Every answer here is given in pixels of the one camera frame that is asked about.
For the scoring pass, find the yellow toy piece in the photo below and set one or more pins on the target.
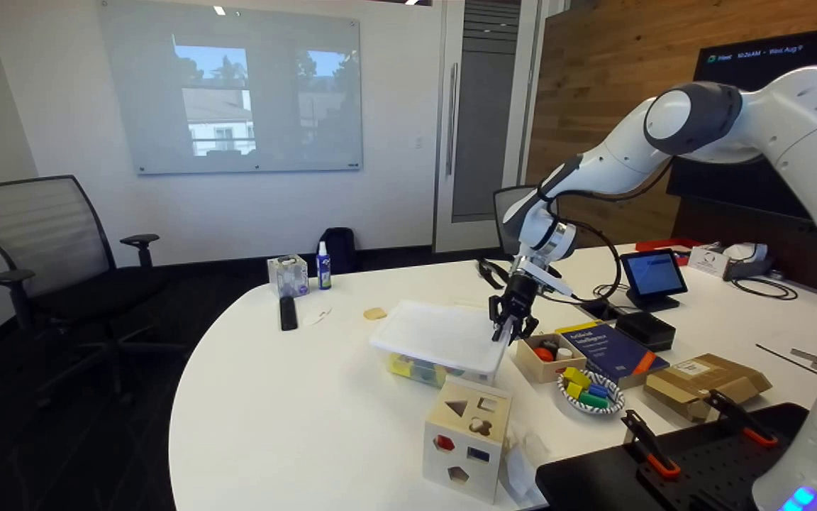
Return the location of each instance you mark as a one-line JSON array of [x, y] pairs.
[[400, 367]]

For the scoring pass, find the green bowl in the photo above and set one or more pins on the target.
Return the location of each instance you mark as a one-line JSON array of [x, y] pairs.
[[569, 402]]

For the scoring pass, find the yellow toy block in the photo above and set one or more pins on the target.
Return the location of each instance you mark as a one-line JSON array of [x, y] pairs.
[[574, 381]]

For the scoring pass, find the clear plastic storage bin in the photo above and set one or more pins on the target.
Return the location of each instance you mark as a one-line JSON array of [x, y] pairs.
[[468, 371]]

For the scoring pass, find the small yellow flat item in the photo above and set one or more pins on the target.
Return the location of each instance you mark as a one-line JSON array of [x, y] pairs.
[[376, 314]]

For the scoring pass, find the white headset device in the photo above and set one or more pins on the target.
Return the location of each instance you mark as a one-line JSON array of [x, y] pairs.
[[747, 259]]

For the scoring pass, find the red toy block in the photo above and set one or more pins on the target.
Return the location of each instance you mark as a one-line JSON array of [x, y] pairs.
[[542, 354]]

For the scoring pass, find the clear tissue box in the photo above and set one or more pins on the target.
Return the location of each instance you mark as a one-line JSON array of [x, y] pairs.
[[288, 273]]

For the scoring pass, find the red box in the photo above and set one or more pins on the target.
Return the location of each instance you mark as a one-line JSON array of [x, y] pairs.
[[664, 245]]

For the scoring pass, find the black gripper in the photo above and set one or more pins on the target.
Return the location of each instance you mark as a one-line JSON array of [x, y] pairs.
[[517, 300]]

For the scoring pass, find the grey mesh office chair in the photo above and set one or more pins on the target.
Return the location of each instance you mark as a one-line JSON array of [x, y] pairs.
[[515, 214]]

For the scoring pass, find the glass door with blinds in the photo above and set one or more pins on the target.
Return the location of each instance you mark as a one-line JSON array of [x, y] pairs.
[[483, 114]]

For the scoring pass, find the mesh office chair with armrests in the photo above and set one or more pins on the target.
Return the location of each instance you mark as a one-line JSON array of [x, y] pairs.
[[39, 236]]

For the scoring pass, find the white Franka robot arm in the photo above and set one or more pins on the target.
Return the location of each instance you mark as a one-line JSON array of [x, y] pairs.
[[786, 124]]

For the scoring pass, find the taped cardboard box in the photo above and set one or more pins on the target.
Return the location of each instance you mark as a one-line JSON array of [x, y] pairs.
[[708, 384]]

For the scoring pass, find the white storage bin lid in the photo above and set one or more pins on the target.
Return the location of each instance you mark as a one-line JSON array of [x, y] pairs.
[[437, 337]]

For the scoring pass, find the small spray bottle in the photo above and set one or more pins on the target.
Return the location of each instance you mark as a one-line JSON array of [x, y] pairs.
[[325, 266]]

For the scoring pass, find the teal toy piece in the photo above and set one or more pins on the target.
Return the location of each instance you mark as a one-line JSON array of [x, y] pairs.
[[428, 373]]

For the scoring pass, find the wall mounted dark monitor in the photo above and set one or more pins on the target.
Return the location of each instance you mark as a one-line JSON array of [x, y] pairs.
[[767, 189]]

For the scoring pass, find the green toy block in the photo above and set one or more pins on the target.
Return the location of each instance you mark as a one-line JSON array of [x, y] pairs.
[[594, 402]]

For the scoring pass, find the small black bag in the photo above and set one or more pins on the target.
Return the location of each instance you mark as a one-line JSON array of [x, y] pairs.
[[340, 248]]

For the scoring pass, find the blue toy block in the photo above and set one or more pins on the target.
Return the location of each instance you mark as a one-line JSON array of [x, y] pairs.
[[603, 390]]

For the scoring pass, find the small wooden tray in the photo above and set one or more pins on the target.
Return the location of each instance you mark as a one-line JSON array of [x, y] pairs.
[[526, 364]]

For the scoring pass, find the black box device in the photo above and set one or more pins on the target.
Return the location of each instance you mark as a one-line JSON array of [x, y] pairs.
[[645, 330]]

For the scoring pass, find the wooden shape sorter cube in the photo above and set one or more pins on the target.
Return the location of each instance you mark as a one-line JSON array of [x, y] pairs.
[[466, 441]]

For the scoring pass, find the blue book with orange stripe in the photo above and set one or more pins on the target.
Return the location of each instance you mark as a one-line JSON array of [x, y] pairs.
[[615, 350]]

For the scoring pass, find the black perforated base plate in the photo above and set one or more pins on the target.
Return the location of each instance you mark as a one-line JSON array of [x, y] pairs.
[[709, 473]]

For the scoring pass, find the glass whiteboard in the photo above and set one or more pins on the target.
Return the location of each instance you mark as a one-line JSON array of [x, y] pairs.
[[142, 87]]

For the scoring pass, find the black remote control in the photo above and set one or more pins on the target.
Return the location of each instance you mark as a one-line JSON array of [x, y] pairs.
[[288, 314]]

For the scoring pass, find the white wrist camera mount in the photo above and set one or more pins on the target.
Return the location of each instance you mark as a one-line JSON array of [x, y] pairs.
[[550, 273]]

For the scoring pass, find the crumpled clear plastic wrap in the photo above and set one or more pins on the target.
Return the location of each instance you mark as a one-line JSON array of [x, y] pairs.
[[523, 473]]

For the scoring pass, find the tablet on black stand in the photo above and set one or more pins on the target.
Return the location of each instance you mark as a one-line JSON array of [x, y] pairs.
[[652, 273]]

